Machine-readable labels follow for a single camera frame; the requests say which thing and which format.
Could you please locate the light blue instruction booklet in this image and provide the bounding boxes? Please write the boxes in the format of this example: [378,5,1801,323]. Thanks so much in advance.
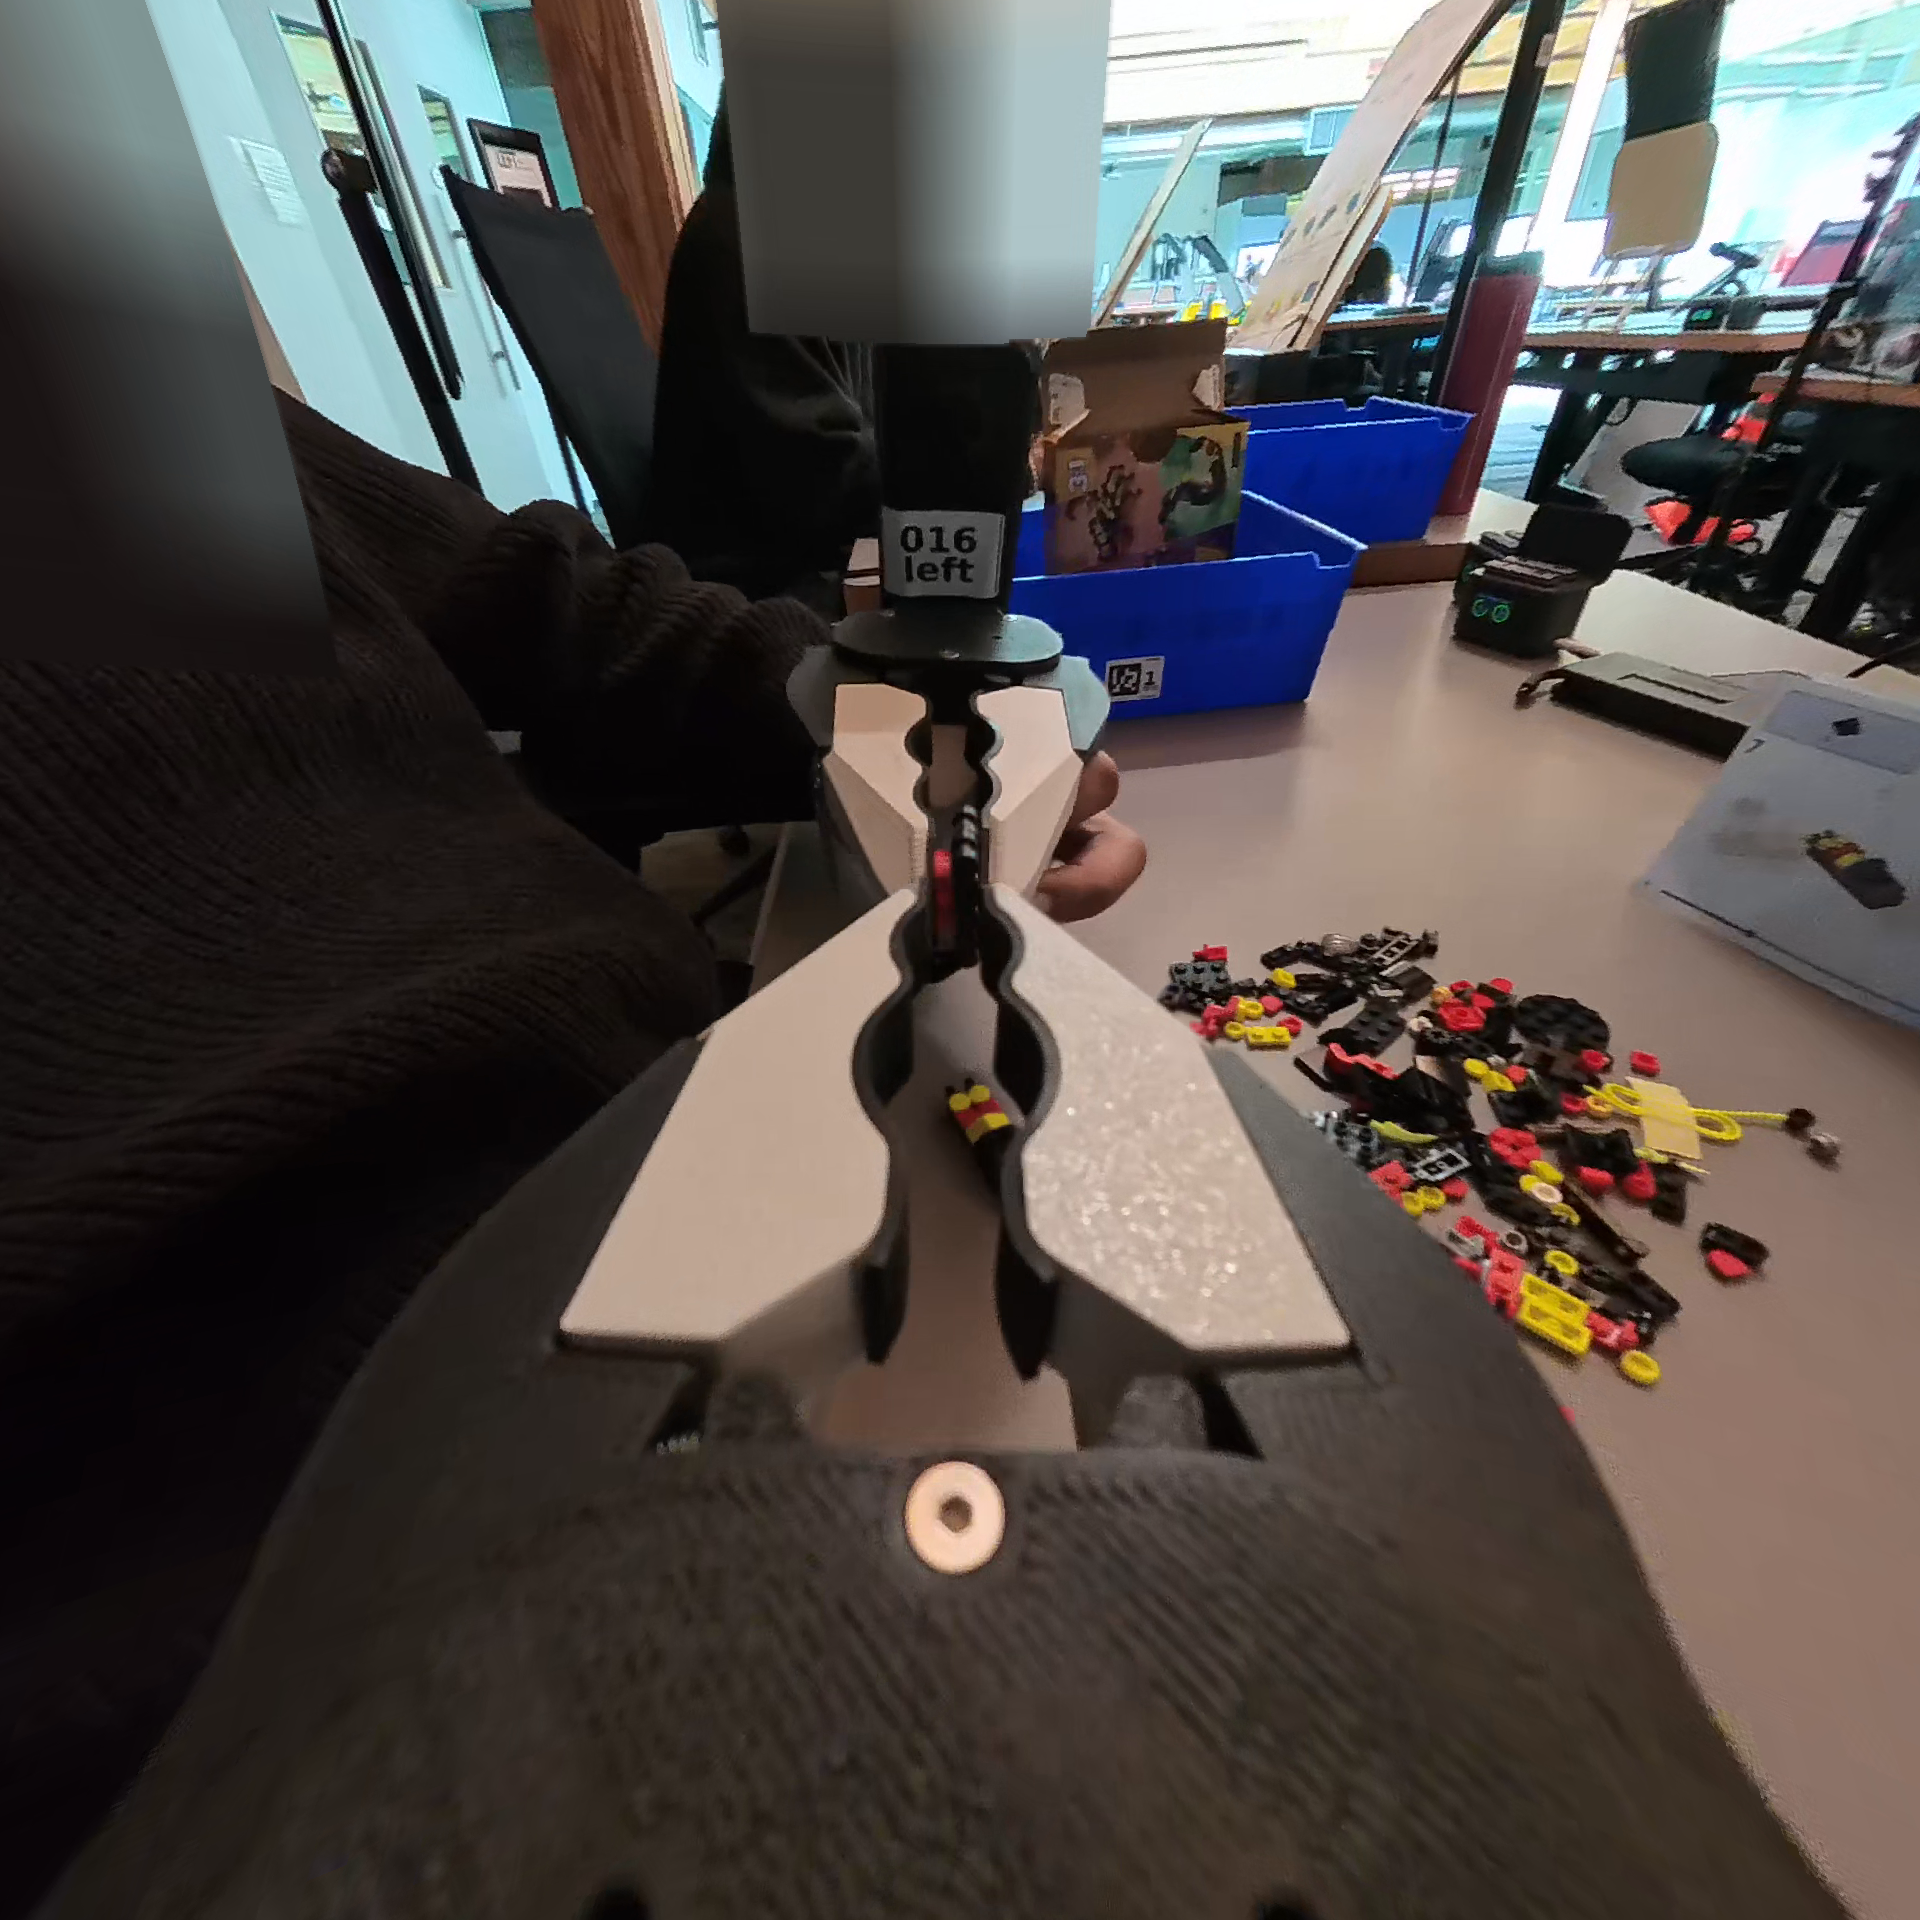
[1635,691,1920,1029]

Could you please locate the black flat case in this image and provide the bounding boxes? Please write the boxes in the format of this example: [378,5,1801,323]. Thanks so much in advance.
[1515,647,1801,754]

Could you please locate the wooden document stand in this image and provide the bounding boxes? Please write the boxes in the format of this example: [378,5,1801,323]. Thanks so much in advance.
[1241,0,1503,357]

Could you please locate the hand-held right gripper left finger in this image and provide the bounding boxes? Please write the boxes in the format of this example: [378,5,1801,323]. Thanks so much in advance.
[559,885,940,1445]

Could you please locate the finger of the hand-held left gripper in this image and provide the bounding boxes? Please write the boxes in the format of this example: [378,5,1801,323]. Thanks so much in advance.
[820,681,940,899]
[967,681,1085,899]

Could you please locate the person's left forearm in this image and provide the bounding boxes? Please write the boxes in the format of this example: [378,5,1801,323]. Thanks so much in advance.
[277,386,841,857]

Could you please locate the background workbench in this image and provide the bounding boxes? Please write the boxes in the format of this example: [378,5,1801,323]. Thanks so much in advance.
[1319,305,1920,460]

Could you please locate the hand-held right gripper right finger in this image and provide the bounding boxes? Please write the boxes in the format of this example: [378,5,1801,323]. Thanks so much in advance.
[979,885,1360,1445]

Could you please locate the black office chair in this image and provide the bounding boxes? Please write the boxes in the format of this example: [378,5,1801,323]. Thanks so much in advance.
[1623,407,1824,543]

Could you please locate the printed cardboard box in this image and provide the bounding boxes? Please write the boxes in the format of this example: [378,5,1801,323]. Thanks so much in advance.
[1040,321,1251,575]

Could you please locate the pile of loose lego pieces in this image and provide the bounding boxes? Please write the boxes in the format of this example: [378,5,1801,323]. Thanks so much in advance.
[1162,927,1841,1390]

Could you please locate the wooden post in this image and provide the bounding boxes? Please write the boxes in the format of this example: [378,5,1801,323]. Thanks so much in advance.
[533,0,705,349]

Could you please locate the black folding chair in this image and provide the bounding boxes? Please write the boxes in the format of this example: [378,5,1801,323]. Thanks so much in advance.
[322,146,671,534]

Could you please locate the blue plastic bin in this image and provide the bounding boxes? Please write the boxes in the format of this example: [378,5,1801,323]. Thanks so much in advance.
[1223,393,1474,543]
[1009,492,1365,724]

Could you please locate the person's left hand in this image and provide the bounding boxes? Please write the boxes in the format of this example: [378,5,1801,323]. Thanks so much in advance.
[1032,747,1152,925]

